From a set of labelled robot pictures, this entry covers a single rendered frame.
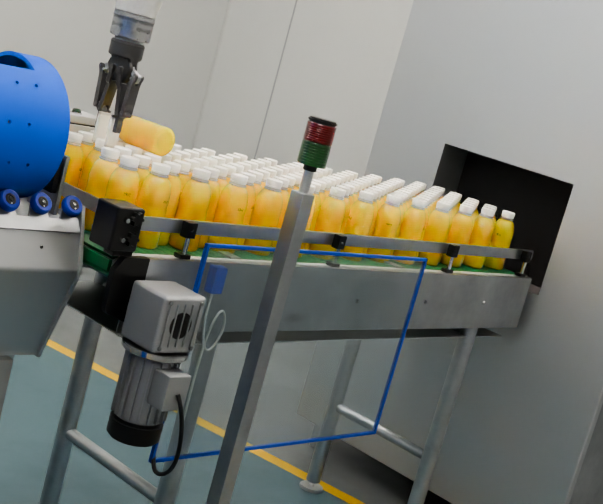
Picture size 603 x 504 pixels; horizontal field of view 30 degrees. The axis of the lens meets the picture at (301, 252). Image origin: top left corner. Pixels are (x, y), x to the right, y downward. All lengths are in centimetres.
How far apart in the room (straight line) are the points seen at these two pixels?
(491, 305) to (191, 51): 406
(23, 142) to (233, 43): 509
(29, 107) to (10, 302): 40
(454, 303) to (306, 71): 381
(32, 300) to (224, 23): 508
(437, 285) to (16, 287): 129
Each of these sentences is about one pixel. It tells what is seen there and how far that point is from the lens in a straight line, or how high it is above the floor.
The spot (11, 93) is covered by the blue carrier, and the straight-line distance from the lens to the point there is 214.
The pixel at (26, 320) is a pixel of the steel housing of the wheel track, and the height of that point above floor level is 71.
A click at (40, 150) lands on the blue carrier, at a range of 217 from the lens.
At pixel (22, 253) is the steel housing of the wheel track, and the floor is 87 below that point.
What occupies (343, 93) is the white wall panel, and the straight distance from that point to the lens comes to 668.
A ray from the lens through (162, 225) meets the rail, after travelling 232.
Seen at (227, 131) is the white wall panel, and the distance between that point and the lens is 713.
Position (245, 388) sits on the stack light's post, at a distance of 243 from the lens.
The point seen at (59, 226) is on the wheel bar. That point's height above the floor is 92.
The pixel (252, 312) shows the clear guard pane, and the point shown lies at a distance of 250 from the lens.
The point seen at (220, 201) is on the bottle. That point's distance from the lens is 252.
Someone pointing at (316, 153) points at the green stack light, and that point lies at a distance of 231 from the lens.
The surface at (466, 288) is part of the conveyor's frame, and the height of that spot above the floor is 86.
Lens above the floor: 139
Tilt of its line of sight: 10 degrees down
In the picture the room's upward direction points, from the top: 16 degrees clockwise
